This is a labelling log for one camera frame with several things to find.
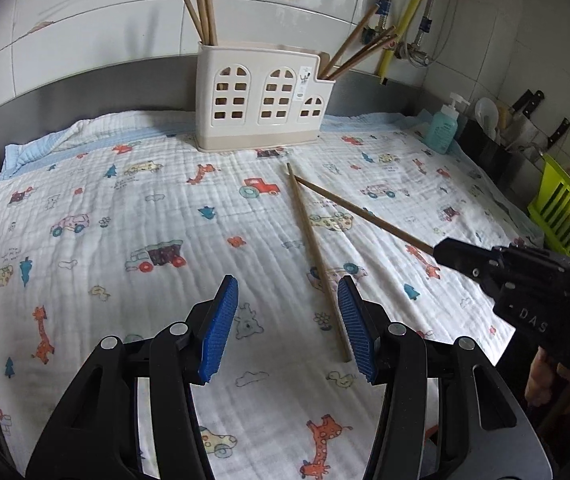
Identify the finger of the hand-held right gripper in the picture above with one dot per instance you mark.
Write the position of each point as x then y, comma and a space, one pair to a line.
460, 255

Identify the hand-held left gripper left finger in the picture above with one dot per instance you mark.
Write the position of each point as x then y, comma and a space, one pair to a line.
220, 330

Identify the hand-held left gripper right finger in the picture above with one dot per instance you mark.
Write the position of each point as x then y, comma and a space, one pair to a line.
357, 330

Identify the cream plastic chopstick holder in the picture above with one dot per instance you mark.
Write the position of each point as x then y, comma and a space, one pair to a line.
252, 135

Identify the person's right hand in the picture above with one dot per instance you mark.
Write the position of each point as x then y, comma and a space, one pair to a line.
537, 380

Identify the green plastic dish rack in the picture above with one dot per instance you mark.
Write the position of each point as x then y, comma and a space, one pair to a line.
555, 205

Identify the black knife block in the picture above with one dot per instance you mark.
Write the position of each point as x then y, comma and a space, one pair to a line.
485, 150

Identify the teal soap pump bottle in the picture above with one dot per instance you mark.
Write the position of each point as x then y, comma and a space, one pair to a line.
442, 130

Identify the white plastic spoon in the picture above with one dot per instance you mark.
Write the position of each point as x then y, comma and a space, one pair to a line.
485, 110

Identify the white cartoon print blanket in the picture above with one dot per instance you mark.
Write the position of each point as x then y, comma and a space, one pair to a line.
115, 220

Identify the metal water valve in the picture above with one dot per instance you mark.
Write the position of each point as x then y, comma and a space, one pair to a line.
412, 52

